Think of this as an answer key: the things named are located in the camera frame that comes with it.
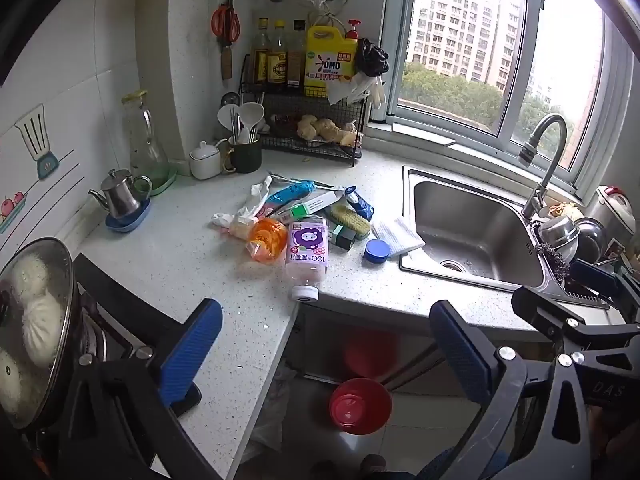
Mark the steel faucet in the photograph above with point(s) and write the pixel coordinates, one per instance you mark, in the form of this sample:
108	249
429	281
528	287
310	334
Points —
550	170

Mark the green plastic tray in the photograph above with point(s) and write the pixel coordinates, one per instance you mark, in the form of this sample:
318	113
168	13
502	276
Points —
167	182

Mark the light blue wrapper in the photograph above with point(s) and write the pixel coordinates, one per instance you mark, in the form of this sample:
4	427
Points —
290	192

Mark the small dark green box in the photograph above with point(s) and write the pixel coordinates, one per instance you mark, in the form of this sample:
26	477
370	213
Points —
344	236

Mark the green and white box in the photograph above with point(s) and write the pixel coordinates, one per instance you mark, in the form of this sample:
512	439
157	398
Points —
315	205

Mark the steel ladle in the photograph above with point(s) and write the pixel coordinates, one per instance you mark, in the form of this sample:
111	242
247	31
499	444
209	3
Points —
228	99

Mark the orange plastic bag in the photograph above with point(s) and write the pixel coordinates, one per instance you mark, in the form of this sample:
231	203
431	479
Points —
265	240

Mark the yellow detergent jug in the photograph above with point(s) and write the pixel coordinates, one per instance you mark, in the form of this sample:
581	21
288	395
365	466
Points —
327	67

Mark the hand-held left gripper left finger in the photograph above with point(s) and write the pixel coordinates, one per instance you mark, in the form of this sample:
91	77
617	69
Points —
192	350

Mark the white steamed bun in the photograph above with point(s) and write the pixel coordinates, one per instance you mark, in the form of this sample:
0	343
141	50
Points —
45	330
30	275
10	380

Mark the dark green utensil mug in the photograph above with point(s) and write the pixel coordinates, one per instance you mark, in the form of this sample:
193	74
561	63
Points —
246	157

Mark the white plastic wrapper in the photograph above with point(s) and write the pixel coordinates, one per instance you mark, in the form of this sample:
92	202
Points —
245	207

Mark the amber sauce bottle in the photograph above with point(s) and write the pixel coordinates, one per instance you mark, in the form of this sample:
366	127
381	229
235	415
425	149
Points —
260	57
278	60

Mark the white and red appliance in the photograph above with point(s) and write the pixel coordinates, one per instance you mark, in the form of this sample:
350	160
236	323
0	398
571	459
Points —
617	202

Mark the white lidded ceramic jar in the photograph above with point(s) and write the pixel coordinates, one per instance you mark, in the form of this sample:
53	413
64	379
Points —
205	162

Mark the white dishcloth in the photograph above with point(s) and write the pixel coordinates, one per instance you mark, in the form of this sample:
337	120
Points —
397	237

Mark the steel wool scrubber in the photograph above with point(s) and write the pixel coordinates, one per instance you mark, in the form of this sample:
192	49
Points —
552	260

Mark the dark sauce bottle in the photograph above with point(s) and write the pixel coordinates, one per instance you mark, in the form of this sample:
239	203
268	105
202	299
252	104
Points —
296	57

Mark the steel bowl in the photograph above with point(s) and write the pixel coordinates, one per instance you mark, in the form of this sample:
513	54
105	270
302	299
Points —
560	232
592	240

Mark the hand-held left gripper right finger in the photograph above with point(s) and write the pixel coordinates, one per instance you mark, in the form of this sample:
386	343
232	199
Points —
460	355

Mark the ginger root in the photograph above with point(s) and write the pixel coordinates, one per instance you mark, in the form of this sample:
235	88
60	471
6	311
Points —
307	127
340	134

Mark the yellow bristle scrub brush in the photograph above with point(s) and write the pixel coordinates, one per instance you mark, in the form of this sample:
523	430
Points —
350	220

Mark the small steel teapot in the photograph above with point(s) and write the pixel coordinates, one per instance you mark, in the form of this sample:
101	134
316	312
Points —
120	197

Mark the steel pot with glass lid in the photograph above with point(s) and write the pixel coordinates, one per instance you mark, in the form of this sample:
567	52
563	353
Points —
15	310

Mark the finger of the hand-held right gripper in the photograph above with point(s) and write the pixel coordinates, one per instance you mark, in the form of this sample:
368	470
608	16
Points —
540	305
595	277

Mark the pink juice bottle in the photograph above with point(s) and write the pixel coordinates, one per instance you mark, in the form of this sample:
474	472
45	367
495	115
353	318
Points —
307	255

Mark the round blue lid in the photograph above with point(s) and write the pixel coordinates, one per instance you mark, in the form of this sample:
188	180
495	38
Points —
376	251

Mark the red trash bin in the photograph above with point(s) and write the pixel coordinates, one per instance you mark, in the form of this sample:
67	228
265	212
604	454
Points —
360	410

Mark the blue saucer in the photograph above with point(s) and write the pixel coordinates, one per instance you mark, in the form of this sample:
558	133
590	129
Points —
127	224

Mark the stainless steel sink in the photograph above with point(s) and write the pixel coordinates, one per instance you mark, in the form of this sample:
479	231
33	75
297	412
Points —
475	230

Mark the window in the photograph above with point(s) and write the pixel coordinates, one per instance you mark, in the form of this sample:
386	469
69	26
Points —
530	60

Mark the white plastic spoon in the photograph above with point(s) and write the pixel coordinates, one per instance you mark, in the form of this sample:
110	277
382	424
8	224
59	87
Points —
252	115
227	117

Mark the clear green-ended plastic package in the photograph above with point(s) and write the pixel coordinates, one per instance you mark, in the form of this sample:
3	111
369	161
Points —
300	181

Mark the clear glass carafe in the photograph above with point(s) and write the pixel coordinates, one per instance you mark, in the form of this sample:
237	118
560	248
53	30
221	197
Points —
145	150

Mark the black plastic bag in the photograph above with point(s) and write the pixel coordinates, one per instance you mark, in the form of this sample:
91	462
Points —
372	55

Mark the blue tissue packet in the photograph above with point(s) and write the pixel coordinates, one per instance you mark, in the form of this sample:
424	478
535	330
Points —
362	205

